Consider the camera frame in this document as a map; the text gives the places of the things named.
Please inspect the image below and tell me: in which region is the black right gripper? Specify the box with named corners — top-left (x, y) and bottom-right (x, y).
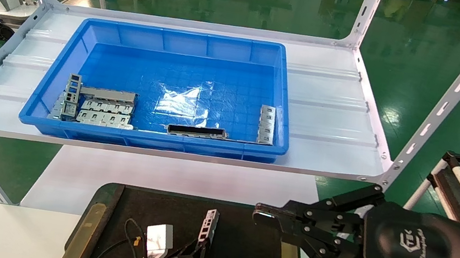
top-left (246, 165), bottom-right (460, 258)

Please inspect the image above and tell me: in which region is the silver perforated metal bracket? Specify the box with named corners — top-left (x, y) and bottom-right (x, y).
top-left (197, 207), bottom-right (221, 246)

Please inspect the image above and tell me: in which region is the black container tray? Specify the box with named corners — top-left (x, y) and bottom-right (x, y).
top-left (59, 175), bottom-right (314, 258)

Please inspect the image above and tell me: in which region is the dark metal channel part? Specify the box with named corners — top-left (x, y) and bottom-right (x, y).
top-left (166, 120), bottom-right (229, 143)

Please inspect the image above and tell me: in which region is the white metal shelf rack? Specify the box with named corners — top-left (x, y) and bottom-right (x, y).
top-left (0, 0), bottom-right (460, 258)

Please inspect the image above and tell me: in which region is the blue plastic bin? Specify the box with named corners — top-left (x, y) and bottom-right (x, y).
top-left (16, 4), bottom-right (306, 175)

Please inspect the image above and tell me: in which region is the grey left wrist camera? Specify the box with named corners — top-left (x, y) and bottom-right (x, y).
top-left (126, 219), bottom-right (176, 258)

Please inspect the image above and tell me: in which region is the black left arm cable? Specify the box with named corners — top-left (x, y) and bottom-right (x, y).
top-left (87, 212), bottom-right (150, 258)

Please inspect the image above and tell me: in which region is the silver slotted metal bracket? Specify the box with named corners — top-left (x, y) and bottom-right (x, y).
top-left (255, 105), bottom-right (279, 146)

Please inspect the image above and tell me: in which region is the grey long metal bracket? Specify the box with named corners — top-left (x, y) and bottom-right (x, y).
top-left (79, 84), bottom-right (140, 108)

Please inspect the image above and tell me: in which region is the grey thin metal bracket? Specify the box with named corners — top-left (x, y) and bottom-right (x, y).
top-left (47, 90), bottom-right (67, 121)

